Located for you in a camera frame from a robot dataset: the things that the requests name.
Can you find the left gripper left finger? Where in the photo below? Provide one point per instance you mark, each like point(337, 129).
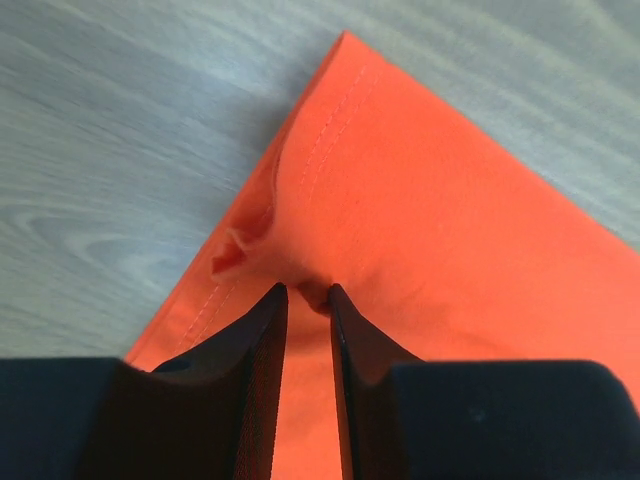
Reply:
point(208, 413)

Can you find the orange t-shirt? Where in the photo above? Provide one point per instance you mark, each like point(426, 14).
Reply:
point(439, 236)

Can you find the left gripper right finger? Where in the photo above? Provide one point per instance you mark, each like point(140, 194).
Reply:
point(371, 441)

